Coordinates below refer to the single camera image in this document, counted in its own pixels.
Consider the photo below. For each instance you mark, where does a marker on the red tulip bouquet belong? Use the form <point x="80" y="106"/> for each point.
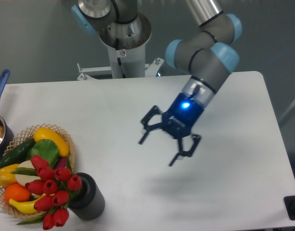
<point x="56" y="188"/>

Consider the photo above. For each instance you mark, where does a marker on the dark grey ribbed vase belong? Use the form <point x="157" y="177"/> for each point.
<point x="90" y="203"/>

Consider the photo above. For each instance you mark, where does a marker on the woven wicker basket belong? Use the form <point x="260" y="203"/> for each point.
<point x="22" y="137"/>

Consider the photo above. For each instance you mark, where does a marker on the orange fruit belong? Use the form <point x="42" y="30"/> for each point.
<point x="16" y="192"/>

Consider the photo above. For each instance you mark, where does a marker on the black device at edge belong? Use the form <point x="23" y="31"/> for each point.
<point x="290" y="206"/>

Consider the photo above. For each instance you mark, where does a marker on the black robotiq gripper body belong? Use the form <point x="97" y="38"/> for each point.
<point x="179" y="119"/>

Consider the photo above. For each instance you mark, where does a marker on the green bok choy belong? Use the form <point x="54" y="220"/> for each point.
<point x="47" y="150"/>

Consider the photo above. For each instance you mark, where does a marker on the green cucumber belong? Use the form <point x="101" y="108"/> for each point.
<point x="17" y="154"/>

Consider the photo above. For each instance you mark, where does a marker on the purple sweet potato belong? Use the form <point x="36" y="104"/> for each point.
<point x="61" y="163"/>

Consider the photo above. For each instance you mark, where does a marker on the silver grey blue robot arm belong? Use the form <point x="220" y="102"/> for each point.
<point x="208" y="58"/>

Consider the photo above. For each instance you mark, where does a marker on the yellow bell pepper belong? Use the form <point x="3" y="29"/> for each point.
<point x="7" y="178"/>

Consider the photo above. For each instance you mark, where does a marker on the yellow banana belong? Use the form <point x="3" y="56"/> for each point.
<point x="25" y="207"/>

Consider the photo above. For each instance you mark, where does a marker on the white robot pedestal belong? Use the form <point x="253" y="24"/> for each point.
<point x="125" y="44"/>

